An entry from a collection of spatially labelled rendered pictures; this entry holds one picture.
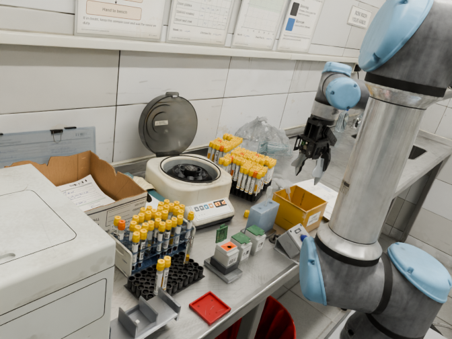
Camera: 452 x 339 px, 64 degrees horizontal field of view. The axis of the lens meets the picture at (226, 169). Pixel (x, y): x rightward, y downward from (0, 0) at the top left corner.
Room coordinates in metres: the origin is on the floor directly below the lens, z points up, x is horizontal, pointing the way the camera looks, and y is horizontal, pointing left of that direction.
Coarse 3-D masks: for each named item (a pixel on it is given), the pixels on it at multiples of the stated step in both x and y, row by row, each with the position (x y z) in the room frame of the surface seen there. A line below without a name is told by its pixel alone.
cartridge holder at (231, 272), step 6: (210, 258) 0.77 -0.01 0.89; (204, 264) 0.76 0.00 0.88; (210, 264) 0.75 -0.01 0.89; (216, 264) 0.74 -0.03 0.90; (222, 264) 0.73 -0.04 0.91; (234, 264) 0.74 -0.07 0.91; (216, 270) 0.73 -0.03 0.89; (222, 270) 0.73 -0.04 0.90; (228, 270) 0.73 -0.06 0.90; (234, 270) 0.74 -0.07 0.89; (240, 270) 0.75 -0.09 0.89; (222, 276) 0.72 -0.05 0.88; (228, 276) 0.72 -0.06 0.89; (234, 276) 0.72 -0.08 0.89; (228, 282) 0.71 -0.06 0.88
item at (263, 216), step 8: (264, 200) 0.99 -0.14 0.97; (272, 200) 1.00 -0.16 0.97; (256, 208) 0.93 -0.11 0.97; (264, 208) 0.94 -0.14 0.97; (272, 208) 0.96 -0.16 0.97; (248, 216) 0.93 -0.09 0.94; (256, 216) 0.92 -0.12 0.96; (264, 216) 0.93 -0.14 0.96; (272, 216) 0.97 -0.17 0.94; (248, 224) 0.93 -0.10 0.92; (256, 224) 0.91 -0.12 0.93; (264, 224) 0.94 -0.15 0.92; (272, 224) 0.98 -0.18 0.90; (264, 232) 0.95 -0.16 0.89; (272, 232) 0.97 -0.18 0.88
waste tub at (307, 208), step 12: (276, 192) 1.07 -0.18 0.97; (300, 192) 1.14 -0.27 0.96; (288, 204) 1.02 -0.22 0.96; (300, 204) 1.13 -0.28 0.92; (312, 204) 1.10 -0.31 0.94; (324, 204) 1.06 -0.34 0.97; (276, 216) 1.04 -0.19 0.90; (288, 216) 1.01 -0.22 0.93; (300, 216) 0.99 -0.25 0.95; (312, 216) 1.01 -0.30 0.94; (288, 228) 1.00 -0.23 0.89; (312, 228) 1.04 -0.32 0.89
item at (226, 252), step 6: (228, 240) 0.78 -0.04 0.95; (216, 246) 0.75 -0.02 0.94; (222, 246) 0.75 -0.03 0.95; (228, 246) 0.76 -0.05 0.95; (234, 246) 0.76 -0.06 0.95; (216, 252) 0.75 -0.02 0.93; (222, 252) 0.74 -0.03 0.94; (228, 252) 0.73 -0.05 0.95; (234, 252) 0.74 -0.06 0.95; (216, 258) 0.75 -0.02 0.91; (222, 258) 0.74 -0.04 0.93; (228, 258) 0.73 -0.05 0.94; (234, 258) 0.74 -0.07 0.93; (228, 264) 0.73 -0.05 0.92
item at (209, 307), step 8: (208, 296) 0.65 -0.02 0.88; (216, 296) 0.65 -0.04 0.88; (192, 304) 0.61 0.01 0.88; (200, 304) 0.62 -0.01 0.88; (208, 304) 0.63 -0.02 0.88; (216, 304) 0.63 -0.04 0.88; (224, 304) 0.63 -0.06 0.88; (200, 312) 0.60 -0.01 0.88; (208, 312) 0.60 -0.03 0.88; (216, 312) 0.61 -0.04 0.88; (224, 312) 0.61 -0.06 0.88; (208, 320) 0.58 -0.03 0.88; (216, 320) 0.58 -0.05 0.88
